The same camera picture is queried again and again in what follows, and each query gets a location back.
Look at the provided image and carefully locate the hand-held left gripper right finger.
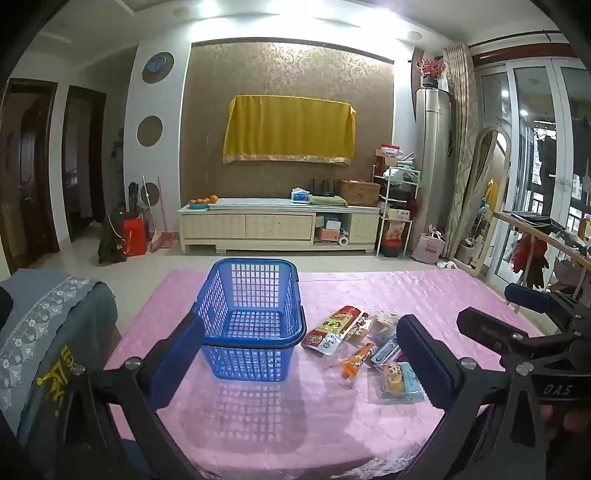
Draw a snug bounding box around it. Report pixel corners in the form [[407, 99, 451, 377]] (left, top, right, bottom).
[[396, 315, 561, 480]]

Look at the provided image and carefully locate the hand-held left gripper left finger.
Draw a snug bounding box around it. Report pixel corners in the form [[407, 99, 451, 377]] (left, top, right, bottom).
[[55, 313, 206, 480]]

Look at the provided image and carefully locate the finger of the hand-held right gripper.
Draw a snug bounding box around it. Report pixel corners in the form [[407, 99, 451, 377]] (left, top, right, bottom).
[[504, 282, 591, 328], [457, 307, 591, 407]]

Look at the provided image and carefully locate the clear cartoon snack packet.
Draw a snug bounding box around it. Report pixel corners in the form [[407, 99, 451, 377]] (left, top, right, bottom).
[[368, 361, 426, 405]]

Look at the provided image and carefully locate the blue striped snack packet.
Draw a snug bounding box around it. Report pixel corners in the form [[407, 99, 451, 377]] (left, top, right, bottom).
[[369, 336, 402, 366]]

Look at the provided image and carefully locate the orange snack packet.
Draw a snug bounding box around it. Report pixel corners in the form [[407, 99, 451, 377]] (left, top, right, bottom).
[[340, 342, 378, 379]]

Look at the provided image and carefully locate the blue plastic basket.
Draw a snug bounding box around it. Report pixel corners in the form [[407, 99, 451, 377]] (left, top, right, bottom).
[[190, 257, 308, 382]]

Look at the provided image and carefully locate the red and yellow snack packet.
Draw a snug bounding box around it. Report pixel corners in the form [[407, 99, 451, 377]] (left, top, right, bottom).
[[301, 306, 371, 356]]

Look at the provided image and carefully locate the person's right hand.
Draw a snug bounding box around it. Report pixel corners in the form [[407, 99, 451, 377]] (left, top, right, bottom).
[[538, 401, 591, 439]]

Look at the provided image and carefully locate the clear pale cracker packet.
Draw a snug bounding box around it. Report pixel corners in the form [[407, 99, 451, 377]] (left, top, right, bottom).
[[369, 308, 402, 344]]

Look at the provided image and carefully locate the wooden drying rack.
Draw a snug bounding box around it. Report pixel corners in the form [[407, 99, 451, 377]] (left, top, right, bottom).
[[489, 210, 591, 289]]

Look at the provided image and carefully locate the pink bag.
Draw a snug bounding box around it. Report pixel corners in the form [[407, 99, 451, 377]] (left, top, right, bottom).
[[411, 225, 447, 264]]

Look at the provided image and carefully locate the arched standing mirror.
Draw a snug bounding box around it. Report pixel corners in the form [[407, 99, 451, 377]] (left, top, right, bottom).
[[454, 128, 512, 278]]

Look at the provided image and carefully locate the pink quilted blanket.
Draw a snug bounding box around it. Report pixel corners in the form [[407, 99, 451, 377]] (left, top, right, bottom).
[[104, 269, 546, 480]]

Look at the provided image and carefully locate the grey lace-trimmed cloth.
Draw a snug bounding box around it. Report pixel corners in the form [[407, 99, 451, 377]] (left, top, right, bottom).
[[0, 268, 117, 462]]

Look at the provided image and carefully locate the red bag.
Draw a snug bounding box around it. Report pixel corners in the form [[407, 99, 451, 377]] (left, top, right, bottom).
[[122, 214, 149, 257]]

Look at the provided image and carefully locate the black bag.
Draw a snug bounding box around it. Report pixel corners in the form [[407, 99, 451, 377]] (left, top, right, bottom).
[[97, 208, 134, 265]]

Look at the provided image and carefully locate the standing air conditioner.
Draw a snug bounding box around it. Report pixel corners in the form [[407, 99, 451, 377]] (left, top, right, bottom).
[[412, 87, 451, 257]]

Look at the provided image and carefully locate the white mop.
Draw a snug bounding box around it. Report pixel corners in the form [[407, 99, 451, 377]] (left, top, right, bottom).
[[140, 175, 156, 245]]

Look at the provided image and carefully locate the cream low cabinet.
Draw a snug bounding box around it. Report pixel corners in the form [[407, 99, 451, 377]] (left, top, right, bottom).
[[178, 198, 382, 255]]

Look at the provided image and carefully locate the beige patterned curtain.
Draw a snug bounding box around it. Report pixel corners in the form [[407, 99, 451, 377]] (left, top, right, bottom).
[[442, 42, 479, 274]]

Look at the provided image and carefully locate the brown cardboard box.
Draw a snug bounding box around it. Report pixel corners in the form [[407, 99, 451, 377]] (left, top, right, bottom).
[[340, 179, 381, 208]]

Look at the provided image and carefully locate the red and white box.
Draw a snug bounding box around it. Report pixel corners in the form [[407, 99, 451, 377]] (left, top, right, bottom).
[[373, 144, 403, 176]]

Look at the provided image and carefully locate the black router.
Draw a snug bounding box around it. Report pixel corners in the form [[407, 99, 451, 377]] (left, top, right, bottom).
[[310, 178, 341, 197]]

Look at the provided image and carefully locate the dark wooden door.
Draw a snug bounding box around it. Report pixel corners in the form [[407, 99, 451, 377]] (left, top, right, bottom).
[[0, 78, 61, 278]]

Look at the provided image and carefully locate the red flower vase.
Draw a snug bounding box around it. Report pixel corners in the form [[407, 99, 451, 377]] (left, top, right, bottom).
[[416, 58, 448, 89]]

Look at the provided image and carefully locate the yellow cloth cover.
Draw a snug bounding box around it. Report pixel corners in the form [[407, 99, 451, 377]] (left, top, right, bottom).
[[222, 95, 358, 165]]

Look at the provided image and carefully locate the white wire rack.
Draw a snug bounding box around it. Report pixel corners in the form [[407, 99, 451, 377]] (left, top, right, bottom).
[[373, 165, 421, 257]]

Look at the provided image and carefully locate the dark wooden door frame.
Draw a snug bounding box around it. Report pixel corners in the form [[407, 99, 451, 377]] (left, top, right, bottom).
[[61, 85, 107, 243]]

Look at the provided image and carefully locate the brown round wall disc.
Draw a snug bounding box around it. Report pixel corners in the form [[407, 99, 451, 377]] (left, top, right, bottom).
[[136, 115, 164, 148]]

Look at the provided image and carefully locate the blue round wall plate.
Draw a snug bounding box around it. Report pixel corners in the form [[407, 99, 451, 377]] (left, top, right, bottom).
[[141, 51, 175, 84]]

